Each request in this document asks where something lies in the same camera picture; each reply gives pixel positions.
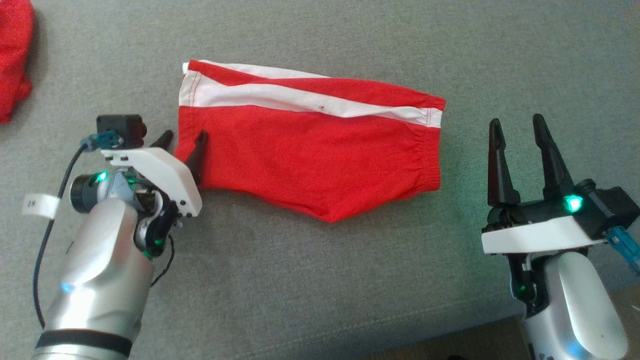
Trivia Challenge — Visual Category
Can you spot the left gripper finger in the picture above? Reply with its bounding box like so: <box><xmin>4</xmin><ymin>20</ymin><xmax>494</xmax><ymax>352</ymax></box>
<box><xmin>149</xmin><ymin>130</ymin><xmax>175</xmax><ymax>151</ymax></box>
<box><xmin>183</xmin><ymin>130</ymin><xmax>209</xmax><ymax>190</ymax></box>

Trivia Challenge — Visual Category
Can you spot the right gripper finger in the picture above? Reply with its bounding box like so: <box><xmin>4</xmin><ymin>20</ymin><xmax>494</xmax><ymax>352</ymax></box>
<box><xmin>487</xmin><ymin>118</ymin><xmax>522</xmax><ymax>208</ymax></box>
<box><xmin>532</xmin><ymin>113</ymin><xmax>576</xmax><ymax>201</ymax></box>

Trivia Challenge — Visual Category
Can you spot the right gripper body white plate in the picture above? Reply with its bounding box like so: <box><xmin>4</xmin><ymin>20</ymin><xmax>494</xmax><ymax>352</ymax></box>
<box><xmin>481</xmin><ymin>196</ymin><xmax>608</xmax><ymax>256</ymax></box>

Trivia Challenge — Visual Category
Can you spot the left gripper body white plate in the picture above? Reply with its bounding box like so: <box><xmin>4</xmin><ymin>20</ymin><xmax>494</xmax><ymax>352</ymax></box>
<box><xmin>101</xmin><ymin>146</ymin><xmax>203</xmax><ymax>219</ymax></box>

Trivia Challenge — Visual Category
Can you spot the red shorts white stripe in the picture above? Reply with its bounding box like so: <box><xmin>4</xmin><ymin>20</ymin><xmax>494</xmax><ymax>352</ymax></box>
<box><xmin>172</xmin><ymin>59</ymin><xmax>447</xmax><ymax>224</ymax></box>

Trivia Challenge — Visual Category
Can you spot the crumpled red mesh garment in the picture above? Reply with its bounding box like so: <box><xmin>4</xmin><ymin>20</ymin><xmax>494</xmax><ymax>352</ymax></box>
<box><xmin>0</xmin><ymin>0</ymin><xmax>35</xmax><ymax>124</ymax></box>

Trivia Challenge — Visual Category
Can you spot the grey fabric sofa seat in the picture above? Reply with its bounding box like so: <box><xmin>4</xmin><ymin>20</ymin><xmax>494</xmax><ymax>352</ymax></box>
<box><xmin>0</xmin><ymin>0</ymin><xmax>640</xmax><ymax>360</ymax></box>

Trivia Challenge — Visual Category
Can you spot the left black cable blue plug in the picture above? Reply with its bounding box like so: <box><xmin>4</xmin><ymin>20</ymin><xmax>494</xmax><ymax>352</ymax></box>
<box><xmin>32</xmin><ymin>131</ymin><xmax>124</xmax><ymax>330</ymax></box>

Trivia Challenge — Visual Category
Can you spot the black cable blue plug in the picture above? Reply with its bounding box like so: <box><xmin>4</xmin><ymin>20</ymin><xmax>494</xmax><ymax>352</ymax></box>
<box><xmin>607</xmin><ymin>225</ymin><xmax>640</xmax><ymax>276</ymax></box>
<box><xmin>32</xmin><ymin>131</ymin><xmax>124</xmax><ymax>330</ymax></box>

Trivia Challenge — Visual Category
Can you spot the right black cable blue plug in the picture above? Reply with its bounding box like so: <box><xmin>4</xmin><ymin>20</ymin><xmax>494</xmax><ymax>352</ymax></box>
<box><xmin>607</xmin><ymin>225</ymin><xmax>640</xmax><ymax>276</ymax></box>

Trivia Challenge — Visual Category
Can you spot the white cable label tag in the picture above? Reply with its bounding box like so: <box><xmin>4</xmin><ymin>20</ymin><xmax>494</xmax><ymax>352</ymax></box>
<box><xmin>22</xmin><ymin>193</ymin><xmax>62</xmax><ymax>219</ymax></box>

